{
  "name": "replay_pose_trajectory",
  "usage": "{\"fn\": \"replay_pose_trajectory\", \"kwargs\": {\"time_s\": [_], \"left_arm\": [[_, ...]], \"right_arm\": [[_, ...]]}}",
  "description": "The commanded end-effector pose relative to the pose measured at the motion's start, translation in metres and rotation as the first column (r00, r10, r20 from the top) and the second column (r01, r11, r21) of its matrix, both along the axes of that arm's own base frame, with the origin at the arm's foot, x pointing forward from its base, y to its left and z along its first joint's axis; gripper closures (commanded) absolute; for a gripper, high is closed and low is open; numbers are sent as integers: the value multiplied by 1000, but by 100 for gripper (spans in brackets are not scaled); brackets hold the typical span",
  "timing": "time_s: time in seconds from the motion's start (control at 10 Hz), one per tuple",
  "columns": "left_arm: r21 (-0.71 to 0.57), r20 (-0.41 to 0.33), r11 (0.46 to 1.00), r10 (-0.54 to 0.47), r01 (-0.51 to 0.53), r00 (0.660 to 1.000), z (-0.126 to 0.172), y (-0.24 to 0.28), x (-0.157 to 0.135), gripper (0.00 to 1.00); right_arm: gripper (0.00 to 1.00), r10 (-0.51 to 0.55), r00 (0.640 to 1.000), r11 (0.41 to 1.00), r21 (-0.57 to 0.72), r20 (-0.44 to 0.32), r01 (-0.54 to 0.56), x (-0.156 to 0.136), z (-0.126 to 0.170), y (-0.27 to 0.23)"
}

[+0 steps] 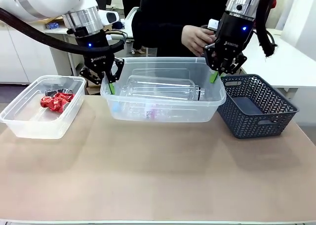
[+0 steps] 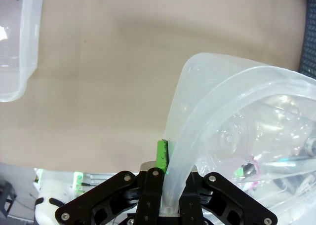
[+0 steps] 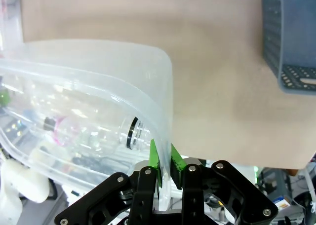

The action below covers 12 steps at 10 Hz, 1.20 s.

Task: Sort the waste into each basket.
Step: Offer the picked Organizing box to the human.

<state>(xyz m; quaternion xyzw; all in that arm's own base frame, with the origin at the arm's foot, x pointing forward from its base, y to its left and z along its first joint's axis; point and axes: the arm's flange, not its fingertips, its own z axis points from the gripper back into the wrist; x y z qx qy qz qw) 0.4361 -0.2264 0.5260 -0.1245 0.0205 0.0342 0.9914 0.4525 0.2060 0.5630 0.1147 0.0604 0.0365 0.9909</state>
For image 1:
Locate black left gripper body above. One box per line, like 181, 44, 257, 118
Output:
73, 28, 117, 75

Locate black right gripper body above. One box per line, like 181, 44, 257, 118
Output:
214, 11, 255, 63

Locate black and silver can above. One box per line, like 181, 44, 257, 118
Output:
45, 88, 74, 97

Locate deep clear plastic container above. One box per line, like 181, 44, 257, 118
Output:
100, 56, 227, 124

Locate crushed red can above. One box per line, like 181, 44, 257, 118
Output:
40, 92, 76, 113

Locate large clear plastic bottle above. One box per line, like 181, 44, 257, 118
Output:
126, 75, 206, 103

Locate clear bottle with white label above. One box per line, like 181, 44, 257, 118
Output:
112, 102, 191, 121

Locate shallow clear plastic container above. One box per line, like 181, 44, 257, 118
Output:
0, 74, 86, 140

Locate person's right forearm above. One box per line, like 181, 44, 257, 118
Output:
138, 11, 190, 49

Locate dark blue woven plastic basket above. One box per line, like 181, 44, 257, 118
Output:
216, 74, 300, 140

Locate person's right hand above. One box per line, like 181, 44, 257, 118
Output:
181, 24, 216, 57

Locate cardboard box on floor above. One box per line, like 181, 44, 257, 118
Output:
84, 79, 102, 95

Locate background person dark trousers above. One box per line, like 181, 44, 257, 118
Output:
132, 37, 149, 55

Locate white side table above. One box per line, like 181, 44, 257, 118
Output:
240, 27, 316, 95

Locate white plastic bag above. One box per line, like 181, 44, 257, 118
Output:
124, 6, 139, 22

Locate person in black top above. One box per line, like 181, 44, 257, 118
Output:
131, 0, 234, 59

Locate white cabinet with wooden top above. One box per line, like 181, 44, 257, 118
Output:
0, 17, 65, 84

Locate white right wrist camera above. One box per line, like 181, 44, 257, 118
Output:
208, 18, 221, 34

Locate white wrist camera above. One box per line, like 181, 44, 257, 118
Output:
208, 18, 221, 34
98, 9, 121, 25

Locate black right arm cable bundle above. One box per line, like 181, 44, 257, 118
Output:
255, 0, 279, 59

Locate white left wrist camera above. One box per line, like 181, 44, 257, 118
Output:
98, 9, 121, 25

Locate black left arm cable sleeve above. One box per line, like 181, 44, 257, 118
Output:
0, 7, 128, 56

